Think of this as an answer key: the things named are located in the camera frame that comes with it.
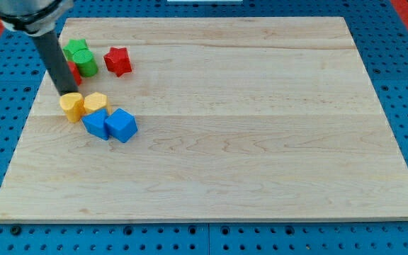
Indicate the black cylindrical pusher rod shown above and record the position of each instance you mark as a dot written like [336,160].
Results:
[55,62]

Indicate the red cylinder block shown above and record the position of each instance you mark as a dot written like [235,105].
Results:
[75,72]

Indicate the green star block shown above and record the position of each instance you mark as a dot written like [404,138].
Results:
[73,46]

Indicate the red star block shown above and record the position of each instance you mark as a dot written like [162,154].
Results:
[118,61]

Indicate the green cylinder block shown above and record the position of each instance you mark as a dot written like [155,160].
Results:
[85,62]

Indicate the yellow heart block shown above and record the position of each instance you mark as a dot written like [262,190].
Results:
[73,106]

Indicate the yellow hexagon block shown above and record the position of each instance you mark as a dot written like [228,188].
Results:
[95,102]

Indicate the blue triangle block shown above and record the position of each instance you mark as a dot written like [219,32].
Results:
[95,124]

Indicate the blue cube block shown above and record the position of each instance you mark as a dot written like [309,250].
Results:
[121,125]

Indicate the light wooden board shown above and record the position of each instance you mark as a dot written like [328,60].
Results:
[239,120]

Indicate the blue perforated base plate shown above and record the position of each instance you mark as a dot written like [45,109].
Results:
[380,31]

